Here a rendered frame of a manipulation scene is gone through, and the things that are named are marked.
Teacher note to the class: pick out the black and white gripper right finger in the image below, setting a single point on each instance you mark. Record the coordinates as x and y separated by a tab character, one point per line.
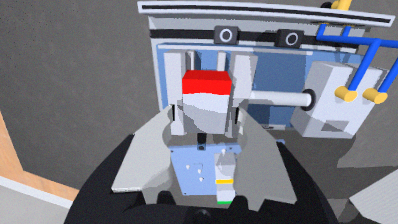
272	179

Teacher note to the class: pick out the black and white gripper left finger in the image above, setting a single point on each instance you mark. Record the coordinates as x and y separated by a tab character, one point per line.
132	175

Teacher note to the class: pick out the white flat bar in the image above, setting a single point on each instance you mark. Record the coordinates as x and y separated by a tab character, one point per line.
221	57

